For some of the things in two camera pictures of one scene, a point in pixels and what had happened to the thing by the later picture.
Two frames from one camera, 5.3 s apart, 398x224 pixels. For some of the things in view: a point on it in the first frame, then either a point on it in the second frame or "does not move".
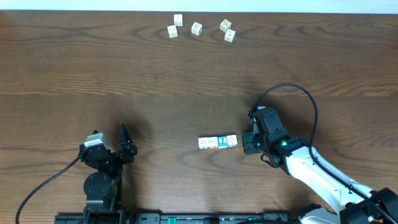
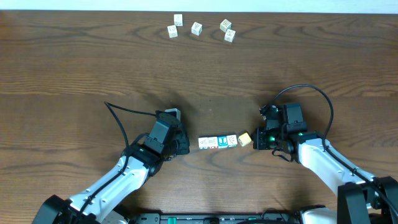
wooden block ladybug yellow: x=212 y=142 does not move
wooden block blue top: x=222 y=142 does not move
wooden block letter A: x=232 y=140 does not move
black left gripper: x=115 y=155 -> x=182 y=144
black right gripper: x=248 y=137 -> x=259 y=142
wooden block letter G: x=203 y=143 does not move
